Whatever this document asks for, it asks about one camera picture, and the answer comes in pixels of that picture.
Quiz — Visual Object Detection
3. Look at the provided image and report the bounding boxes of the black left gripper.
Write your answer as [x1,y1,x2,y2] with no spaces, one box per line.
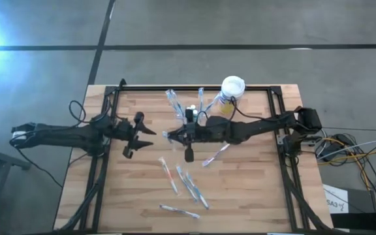
[119,111,157,160]

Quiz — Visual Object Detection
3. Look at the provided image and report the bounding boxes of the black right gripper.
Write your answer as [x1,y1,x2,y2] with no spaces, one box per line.
[167,108,215,163]

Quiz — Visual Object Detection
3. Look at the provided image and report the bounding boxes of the orange toothbrush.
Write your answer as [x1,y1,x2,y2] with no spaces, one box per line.
[157,156,179,196]

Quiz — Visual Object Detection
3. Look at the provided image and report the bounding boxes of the purple toothbrush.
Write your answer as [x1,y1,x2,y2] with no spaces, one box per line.
[201,142,231,168]

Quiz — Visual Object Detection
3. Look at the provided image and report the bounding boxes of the yellow wipes canister white lid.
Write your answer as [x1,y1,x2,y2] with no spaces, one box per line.
[219,75,246,115]

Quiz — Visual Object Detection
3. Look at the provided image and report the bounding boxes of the black power adapter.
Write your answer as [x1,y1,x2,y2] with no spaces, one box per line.
[320,133,352,161]

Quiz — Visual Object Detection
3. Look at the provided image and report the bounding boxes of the white paper sign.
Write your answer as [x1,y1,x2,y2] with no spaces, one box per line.
[323,183,349,215]

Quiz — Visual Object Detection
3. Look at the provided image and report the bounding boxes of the black aluminium table frame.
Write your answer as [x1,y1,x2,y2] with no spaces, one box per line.
[53,78,336,235]

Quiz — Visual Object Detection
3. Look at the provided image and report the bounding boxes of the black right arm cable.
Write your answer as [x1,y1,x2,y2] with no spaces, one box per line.
[227,95,266,121]

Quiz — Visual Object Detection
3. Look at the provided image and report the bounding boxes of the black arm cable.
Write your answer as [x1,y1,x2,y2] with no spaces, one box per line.
[68,99,88,124]
[227,95,266,121]

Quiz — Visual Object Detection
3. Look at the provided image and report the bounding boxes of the wrapped dark handled toothbrush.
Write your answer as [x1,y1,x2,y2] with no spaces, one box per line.
[159,203,201,219]

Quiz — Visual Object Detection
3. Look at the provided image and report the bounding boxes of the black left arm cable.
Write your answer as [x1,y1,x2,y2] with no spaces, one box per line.
[68,99,88,124]

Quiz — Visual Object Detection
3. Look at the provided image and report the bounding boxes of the white floor cable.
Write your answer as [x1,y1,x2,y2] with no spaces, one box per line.
[317,139,376,161]

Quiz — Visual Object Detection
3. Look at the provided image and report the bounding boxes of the yellow floor cable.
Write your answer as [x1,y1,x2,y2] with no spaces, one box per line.
[318,136,376,206]

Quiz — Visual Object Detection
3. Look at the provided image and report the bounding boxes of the black floor cable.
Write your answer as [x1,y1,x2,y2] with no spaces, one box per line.
[318,127,376,194]

